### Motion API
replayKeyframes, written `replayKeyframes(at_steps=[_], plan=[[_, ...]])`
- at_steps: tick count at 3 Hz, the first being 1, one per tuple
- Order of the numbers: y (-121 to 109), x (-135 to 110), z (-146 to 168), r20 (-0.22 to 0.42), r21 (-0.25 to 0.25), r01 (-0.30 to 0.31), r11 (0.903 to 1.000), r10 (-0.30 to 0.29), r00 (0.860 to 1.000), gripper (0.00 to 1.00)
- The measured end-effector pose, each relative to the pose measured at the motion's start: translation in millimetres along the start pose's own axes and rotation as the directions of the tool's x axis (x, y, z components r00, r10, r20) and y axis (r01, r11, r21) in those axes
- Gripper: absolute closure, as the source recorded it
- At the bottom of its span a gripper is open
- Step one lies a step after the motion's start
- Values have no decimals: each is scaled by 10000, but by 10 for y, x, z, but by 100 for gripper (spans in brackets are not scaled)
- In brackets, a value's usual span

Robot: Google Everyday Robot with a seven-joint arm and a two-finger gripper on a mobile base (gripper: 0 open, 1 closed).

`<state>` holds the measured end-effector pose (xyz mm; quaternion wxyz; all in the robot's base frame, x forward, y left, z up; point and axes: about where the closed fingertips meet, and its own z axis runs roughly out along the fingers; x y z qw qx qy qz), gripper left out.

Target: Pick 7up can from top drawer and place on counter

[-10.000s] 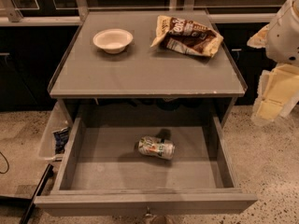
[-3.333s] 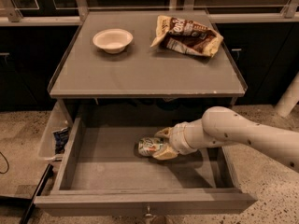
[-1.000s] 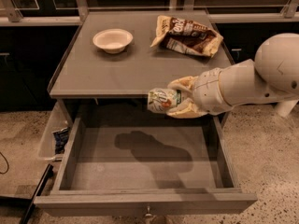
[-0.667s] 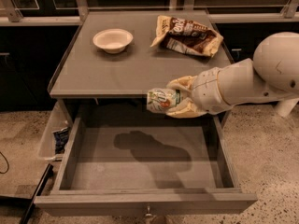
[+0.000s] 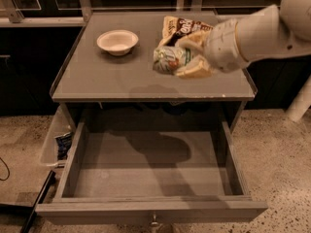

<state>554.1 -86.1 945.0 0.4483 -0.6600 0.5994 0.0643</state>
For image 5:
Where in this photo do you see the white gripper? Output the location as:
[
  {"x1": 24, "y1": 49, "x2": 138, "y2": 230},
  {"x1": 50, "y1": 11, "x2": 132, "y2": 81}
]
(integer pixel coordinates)
[{"x1": 174, "y1": 19, "x2": 250, "y2": 79}]

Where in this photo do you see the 7up soda can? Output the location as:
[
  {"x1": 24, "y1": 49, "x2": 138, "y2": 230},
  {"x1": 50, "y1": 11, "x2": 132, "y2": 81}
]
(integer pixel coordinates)
[{"x1": 153, "y1": 46, "x2": 194, "y2": 75}]

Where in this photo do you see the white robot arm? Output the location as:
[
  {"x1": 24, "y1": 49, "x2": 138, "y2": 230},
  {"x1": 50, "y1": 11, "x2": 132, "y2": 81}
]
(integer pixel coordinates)
[{"x1": 175, "y1": 0, "x2": 311, "y2": 79}]

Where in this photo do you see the grey open top drawer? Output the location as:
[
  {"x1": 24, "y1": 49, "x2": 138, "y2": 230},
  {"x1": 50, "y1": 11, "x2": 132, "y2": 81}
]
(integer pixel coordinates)
[{"x1": 36, "y1": 108, "x2": 267, "y2": 225}]

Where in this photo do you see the brown chip bag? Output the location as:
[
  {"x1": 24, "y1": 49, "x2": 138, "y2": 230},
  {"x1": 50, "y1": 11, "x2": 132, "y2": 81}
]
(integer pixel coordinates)
[{"x1": 158, "y1": 16, "x2": 213, "y2": 47}]

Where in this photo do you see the white paper bowl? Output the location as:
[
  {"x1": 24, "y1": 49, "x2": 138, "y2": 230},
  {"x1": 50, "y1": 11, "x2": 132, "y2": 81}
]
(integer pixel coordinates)
[{"x1": 96, "y1": 30, "x2": 139, "y2": 56}]

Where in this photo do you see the clear plastic bin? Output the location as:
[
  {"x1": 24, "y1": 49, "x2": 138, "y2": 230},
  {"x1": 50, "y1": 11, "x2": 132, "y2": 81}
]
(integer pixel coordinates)
[{"x1": 40, "y1": 107, "x2": 71, "y2": 168}]

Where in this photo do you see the blue snack packet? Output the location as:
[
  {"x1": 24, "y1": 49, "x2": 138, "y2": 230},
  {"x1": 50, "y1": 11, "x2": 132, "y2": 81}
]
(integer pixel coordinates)
[{"x1": 55, "y1": 132, "x2": 72, "y2": 160}]

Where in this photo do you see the black bar on floor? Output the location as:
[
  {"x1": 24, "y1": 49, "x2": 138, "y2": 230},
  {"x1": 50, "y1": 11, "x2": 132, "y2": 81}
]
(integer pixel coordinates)
[{"x1": 19, "y1": 170, "x2": 55, "y2": 233}]

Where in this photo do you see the black cable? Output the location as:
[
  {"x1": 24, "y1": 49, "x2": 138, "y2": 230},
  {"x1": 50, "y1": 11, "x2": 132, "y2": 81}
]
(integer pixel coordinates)
[{"x1": 0, "y1": 157, "x2": 11, "y2": 182}]

